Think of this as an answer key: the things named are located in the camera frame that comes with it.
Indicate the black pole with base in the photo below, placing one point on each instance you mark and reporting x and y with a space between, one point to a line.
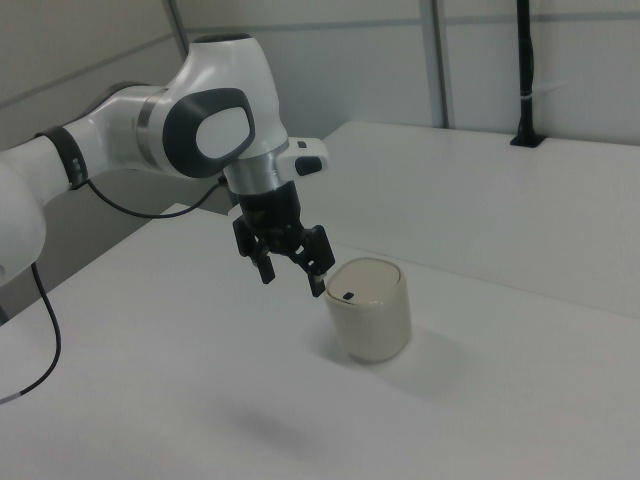
525 50

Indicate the small white trash can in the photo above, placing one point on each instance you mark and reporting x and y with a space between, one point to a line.
372 330

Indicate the grey partition post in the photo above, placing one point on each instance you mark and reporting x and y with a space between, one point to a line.
176 20
443 65

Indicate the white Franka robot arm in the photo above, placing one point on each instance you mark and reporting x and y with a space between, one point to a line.
220 80

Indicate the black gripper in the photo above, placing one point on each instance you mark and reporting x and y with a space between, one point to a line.
272 212

